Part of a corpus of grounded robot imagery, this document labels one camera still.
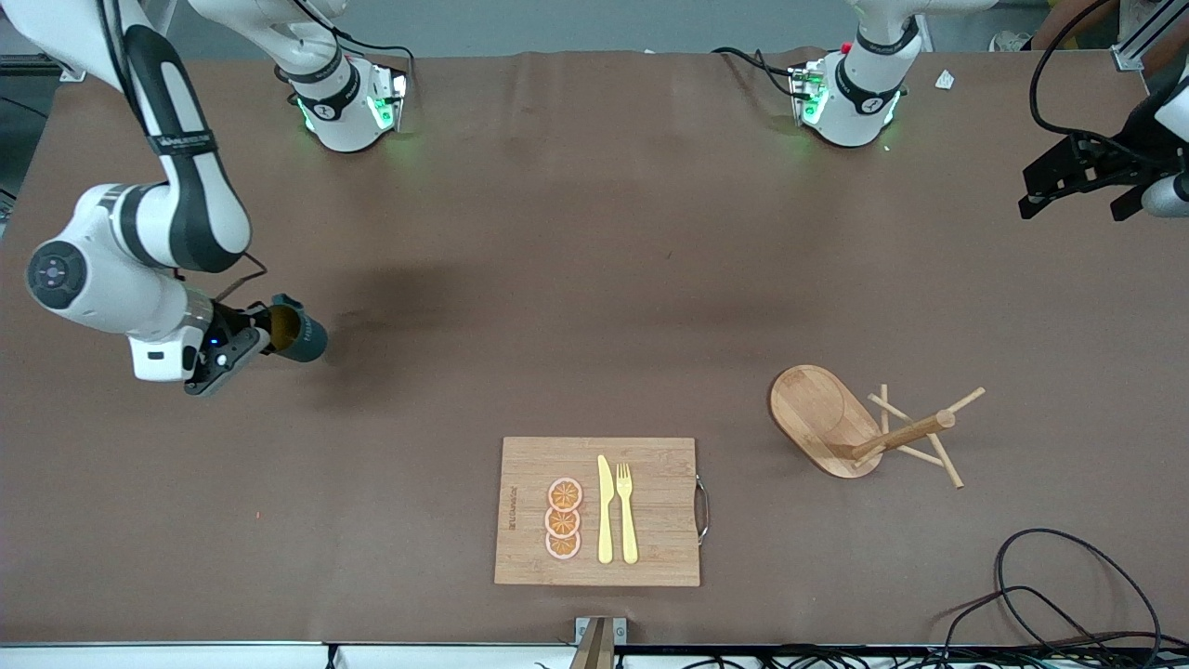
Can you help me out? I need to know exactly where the teal ribbed plastic mug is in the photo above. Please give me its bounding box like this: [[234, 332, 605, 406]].
[[268, 294, 328, 364]]

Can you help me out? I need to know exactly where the person bare forearm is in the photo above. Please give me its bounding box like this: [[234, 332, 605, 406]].
[[1029, 0, 1120, 50]]

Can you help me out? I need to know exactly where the wooden cutting board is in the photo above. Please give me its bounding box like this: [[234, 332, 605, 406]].
[[493, 437, 711, 588]]

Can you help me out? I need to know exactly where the wooden mug tree rack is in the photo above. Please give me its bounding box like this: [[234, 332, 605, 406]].
[[769, 364, 986, 490]]

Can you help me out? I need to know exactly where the brown table cover sheet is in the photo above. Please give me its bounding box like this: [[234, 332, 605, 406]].
[[0, 48, 1189, 649]]

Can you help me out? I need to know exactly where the yellow plastic knife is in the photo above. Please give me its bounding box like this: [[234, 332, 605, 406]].
[[596, 454, 616, 565]]

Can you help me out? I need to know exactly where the yellow plastic fork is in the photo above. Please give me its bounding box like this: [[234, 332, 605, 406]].
[[616, 463, 640, 565]]

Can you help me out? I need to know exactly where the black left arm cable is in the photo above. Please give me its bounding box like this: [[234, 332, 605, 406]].
[[1029, 0, 1130, 154]]

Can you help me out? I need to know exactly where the aluminium frame profile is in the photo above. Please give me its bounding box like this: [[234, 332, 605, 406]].
[[1112, 0, 1189, 72], [0, 51, 91, 85]]

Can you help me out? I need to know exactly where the thick black cable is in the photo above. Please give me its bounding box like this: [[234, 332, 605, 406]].
[[994, 528, 1164, 651]]

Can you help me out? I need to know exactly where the thin black cable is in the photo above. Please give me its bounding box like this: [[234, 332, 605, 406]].
[[929, 584, 1189, 651]]

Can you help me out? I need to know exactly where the grey metal bracket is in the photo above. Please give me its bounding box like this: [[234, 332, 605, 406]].
[[574, 616, 628, 669]]

